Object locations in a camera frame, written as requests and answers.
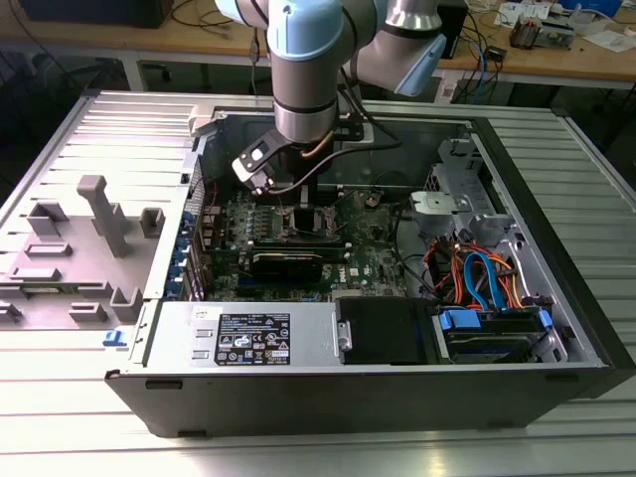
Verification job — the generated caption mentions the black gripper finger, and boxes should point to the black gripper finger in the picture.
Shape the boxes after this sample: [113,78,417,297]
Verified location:
[296,186,325,235]

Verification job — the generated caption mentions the metal socket cover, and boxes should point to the metal socket cover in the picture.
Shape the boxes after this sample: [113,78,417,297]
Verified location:
[331,190,367,228]

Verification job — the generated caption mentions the CPU socket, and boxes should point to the CPU socket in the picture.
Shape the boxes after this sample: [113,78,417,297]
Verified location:
[280,206,333,242]

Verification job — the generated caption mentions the green motherboard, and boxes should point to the green motherboard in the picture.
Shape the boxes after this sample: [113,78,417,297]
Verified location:
[198,186,413,304]

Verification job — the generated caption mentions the black graphics card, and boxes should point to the black graphics card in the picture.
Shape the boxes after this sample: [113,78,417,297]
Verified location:
[247,250,325,285]

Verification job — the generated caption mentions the silver drive cage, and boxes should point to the silver drive cage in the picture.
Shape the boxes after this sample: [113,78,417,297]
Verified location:
[424,138,523,235]

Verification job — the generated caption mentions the black PC case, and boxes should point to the black PC case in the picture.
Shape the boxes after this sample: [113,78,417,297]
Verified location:
[103,101,636,441]

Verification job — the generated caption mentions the silver power supply unit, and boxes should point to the silver power supply unit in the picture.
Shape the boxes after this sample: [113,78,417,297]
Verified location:
[131,300,344,369]

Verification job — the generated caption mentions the hard disk in blue carrier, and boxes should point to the hard disk in blue carrier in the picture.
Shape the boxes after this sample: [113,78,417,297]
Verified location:
[436,307,556,364]

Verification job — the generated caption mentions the black tower box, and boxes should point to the black tower box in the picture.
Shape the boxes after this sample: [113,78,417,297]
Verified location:
[439,0,468,61]

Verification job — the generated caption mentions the grey parts rack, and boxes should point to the grey parts rack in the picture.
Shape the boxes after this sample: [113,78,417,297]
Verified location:
[0,174,166,332]

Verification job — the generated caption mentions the black computer box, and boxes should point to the black computer box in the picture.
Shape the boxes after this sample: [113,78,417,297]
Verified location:
[19,0,173,29]

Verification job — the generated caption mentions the copper heatsink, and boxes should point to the copper heatsink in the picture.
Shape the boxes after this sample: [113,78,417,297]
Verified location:
[511,14,546,50]

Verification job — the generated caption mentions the wooden desk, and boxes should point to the wooden desk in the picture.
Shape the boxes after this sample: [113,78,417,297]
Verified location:
[0,0,636,93]

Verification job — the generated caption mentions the white papers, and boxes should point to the white papers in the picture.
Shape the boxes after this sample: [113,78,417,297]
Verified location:
[583,27,636,54]

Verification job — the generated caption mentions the copper coloured hose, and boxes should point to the copper coloured hose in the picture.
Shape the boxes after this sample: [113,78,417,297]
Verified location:
[301,129,333,159]

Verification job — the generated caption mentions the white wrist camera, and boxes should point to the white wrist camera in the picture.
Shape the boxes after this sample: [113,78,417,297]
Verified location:
[335,116,375,146]
[231,129,284,196]

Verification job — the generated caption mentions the thick black cable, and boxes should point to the thick black cable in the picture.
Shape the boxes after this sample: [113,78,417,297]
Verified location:
[395,201,443,302]

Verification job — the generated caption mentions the black camera cable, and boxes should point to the black camera cable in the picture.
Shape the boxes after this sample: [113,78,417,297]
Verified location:
[267,138,403,194]

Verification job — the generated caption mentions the silver metal bracket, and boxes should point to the silver metal bracket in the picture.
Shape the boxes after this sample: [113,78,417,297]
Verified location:
[409,192,471,225]

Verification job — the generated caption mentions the blue wire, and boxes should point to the blue wire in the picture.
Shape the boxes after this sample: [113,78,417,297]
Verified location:
[464,251,508,314]

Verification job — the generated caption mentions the orange wire bundle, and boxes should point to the orange wire bundle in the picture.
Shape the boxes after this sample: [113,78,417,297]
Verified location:
[426,238,526,312]

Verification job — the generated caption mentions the hanging blue cable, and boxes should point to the hanging blue cable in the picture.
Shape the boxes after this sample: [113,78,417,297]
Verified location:
[474,42,493,80]

